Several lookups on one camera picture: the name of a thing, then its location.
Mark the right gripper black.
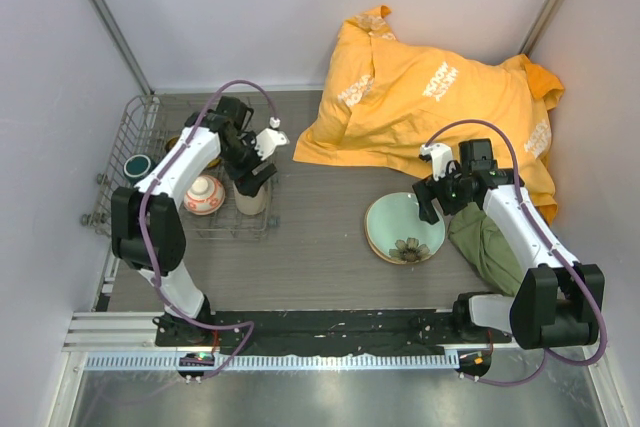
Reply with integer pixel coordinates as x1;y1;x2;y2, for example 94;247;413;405
413;160;473;225

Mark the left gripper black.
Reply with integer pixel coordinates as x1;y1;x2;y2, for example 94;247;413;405
220;133;276;197

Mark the beige tall cup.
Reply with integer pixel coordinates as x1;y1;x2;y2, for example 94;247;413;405
232;183;267;216

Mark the light green flower plate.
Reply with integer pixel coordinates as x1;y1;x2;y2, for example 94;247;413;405
364;191;446;264

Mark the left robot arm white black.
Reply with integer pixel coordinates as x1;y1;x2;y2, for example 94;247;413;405
111;95;289;346

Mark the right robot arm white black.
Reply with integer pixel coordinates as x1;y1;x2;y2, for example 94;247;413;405
413;139;604;349

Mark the white orange patterned bowl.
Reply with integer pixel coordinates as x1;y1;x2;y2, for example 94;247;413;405
183;175;226;216

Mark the olive green cloth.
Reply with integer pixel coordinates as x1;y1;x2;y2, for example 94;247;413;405
448;203;524;297

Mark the cream bird plate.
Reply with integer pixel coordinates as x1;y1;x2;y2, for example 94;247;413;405
363;199;441;266

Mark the yellow patterned plate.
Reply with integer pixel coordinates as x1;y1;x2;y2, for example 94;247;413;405
164;136;221;169

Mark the dark green mug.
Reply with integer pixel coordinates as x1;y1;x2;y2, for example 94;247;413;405
122;154;155;185

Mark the yellow Mickey Mouse shirt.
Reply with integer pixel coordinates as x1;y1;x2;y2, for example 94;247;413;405
293;5;565;222

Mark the wire dish rack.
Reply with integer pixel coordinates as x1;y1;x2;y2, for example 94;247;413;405
80;93;279;241

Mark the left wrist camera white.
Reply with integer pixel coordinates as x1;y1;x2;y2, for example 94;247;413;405
254;117;290;161

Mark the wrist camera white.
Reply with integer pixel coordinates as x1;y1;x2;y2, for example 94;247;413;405
419;143;454;181
254;117;290;161

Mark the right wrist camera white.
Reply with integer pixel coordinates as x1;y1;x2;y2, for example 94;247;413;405
419;143;454;181

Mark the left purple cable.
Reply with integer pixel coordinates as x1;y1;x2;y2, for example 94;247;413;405
139;79;281;388

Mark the purple cable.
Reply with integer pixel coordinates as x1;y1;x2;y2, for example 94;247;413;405
139;79;281;388
424;119;609;387

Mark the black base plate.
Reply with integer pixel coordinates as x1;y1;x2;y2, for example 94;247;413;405
153;309;511;357

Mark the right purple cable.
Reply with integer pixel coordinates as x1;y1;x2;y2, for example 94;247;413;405
424;119;609;387

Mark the slotted cable duct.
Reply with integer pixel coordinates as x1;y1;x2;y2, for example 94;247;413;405
85;351;459;373

